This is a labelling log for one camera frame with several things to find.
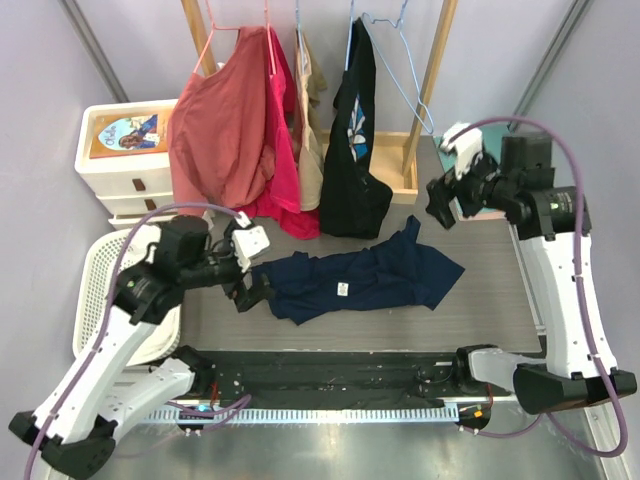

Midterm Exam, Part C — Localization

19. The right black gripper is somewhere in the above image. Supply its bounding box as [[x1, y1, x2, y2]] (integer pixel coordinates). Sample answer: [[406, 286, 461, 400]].
[[426, 144, 517, 230]]

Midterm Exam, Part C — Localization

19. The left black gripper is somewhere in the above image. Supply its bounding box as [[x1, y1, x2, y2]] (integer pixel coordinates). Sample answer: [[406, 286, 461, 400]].
[[183, 219, 275, 309]]

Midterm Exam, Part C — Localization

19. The navy blue t shirt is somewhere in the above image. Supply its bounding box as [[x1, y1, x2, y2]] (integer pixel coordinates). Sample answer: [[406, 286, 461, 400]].
[[252, 215, 465, 325]]

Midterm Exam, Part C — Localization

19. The blue wire hanger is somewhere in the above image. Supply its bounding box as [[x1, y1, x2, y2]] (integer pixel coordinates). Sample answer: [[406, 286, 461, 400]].
[[360, 1, 435, 135]]

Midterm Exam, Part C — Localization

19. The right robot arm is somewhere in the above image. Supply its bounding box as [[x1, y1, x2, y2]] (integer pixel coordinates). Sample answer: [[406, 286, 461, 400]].
[[426, 128, 637, 414]]

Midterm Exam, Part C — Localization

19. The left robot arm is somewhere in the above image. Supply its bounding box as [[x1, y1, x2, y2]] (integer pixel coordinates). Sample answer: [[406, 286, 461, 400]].
[[9, 213, 271, 479]]

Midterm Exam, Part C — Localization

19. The black printed hanging shirt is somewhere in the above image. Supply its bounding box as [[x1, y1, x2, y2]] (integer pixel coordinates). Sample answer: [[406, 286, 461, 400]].
[[319, 18, 393, 239]]

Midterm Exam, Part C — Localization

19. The magenta pink hanging shirt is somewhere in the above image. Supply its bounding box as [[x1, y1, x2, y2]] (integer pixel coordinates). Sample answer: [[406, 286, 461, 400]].
[[240, 29, 320, 240]]

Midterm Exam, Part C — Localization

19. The salmon red hanging shirt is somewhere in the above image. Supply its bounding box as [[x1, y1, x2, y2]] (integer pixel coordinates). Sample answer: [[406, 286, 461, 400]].
[[167, 26, 275, 209]]

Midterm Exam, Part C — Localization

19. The beige hanging shirt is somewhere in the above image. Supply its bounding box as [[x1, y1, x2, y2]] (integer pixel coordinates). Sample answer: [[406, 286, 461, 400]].
[[293, 30, 327, 211]]

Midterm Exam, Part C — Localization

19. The wooden clothes rack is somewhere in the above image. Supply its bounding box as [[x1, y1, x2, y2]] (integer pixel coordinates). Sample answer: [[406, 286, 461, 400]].
[[179, 0, 459, 205]]

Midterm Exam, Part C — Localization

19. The teal board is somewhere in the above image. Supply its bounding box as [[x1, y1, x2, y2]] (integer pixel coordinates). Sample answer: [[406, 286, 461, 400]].
[[433, 124, 508, 221]]

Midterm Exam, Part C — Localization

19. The white laundry basket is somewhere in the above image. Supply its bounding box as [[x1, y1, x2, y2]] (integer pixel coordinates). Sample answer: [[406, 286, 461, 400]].
[[72, 225, 181, 367]]

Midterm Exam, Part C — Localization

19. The white drawer cabinet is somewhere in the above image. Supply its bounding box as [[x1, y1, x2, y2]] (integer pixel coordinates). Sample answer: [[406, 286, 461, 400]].
[[74, 99, 177, 230]]

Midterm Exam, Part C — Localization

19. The illustrated book on cabinet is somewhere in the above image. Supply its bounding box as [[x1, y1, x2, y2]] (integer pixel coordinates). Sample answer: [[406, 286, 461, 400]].
[[89, 113, 167, 159]]

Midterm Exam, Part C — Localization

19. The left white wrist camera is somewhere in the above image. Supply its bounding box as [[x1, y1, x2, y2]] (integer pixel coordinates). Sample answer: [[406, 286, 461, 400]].
[[230, 212, 270, 273]]

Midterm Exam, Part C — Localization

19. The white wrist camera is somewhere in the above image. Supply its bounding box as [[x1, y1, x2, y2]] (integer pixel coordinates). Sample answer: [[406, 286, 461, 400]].
[[230, 212, 270, 273], [438, 122, 483, 180]]

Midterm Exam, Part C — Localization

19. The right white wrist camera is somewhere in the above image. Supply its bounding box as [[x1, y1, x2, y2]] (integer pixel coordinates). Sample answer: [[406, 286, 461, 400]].
[[438, 122, 483, 180]]

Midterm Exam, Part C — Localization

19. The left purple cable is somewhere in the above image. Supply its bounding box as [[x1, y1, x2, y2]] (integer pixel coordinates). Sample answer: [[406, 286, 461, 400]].
[[22, 201, 252, 480]]

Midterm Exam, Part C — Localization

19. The purple cable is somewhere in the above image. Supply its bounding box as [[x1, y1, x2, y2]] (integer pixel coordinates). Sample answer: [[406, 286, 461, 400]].
[[452, 116, 629, 459], [22, 201, 252, 480]]

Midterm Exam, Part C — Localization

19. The white slotted cable duct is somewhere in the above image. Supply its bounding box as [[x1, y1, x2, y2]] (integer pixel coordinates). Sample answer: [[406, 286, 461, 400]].
[[141, 403, 459, 425]]

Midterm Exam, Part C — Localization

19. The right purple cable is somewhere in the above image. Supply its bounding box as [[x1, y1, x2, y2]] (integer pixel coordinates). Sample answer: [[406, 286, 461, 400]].
[[452, 116, 629, 459]]

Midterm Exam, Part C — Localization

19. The pink wire hanger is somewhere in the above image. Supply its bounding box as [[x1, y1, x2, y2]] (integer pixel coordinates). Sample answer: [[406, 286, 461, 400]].
[[182, 1, 239, 77]]

